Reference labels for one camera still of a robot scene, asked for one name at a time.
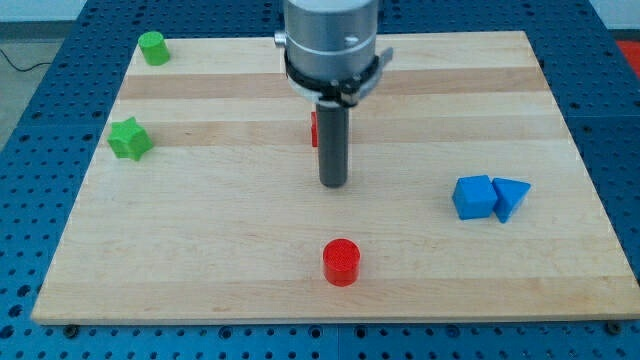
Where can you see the green star block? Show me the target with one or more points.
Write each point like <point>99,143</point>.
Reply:
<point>129,140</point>

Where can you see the blue triangle block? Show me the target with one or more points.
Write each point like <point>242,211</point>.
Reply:
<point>511,194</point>

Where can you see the blue cube block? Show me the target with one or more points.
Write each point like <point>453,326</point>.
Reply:
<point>474,197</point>

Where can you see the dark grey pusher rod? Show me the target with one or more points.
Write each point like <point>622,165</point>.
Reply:
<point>333,139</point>

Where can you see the red cylinder block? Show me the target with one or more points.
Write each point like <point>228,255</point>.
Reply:
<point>341,262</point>

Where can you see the red star block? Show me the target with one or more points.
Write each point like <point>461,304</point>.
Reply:
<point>313,129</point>

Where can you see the wooden board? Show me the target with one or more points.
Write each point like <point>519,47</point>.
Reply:
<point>225,220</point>

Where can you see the green cylinder block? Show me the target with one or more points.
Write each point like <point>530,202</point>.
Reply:
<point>153,47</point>

